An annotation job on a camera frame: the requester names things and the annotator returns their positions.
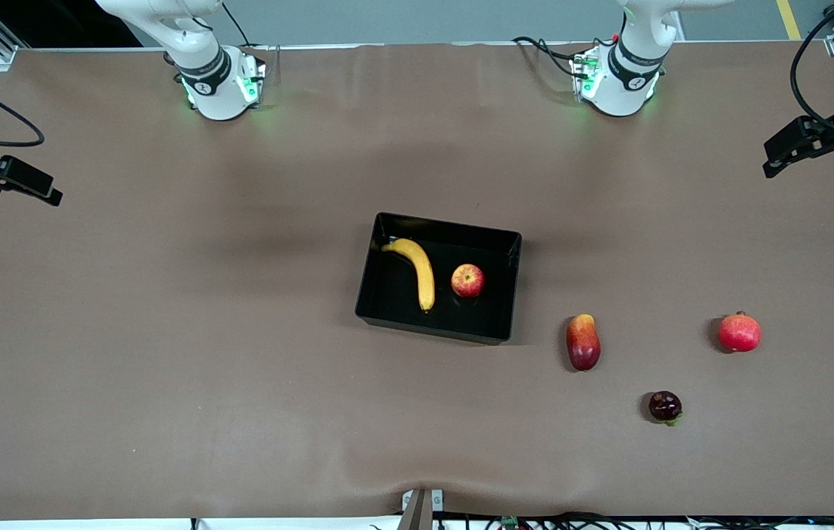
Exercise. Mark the red yellow apple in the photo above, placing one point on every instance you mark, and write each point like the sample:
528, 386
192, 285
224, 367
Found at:
467, 280

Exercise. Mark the grey metal bracket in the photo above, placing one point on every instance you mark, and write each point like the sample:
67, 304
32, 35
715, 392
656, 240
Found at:
420, 508

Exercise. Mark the red pomegranate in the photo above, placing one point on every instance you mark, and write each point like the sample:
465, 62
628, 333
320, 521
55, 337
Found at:
740, 333

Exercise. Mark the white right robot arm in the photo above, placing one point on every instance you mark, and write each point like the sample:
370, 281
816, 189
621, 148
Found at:
218, 99

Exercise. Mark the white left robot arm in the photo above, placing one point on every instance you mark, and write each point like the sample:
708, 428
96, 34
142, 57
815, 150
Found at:
619, 92

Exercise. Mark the dark purple mangosteen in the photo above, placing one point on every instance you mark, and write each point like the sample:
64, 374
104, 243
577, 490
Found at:
665, 406

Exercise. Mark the red yellow mango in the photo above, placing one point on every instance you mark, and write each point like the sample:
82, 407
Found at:
583, 344

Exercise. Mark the black plastic box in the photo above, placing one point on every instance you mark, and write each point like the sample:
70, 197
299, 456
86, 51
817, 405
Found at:
394, 309

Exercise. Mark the brown table mat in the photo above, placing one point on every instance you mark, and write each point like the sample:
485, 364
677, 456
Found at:
166, 368

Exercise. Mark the yellow banana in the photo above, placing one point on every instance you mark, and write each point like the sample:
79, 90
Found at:
422, 272

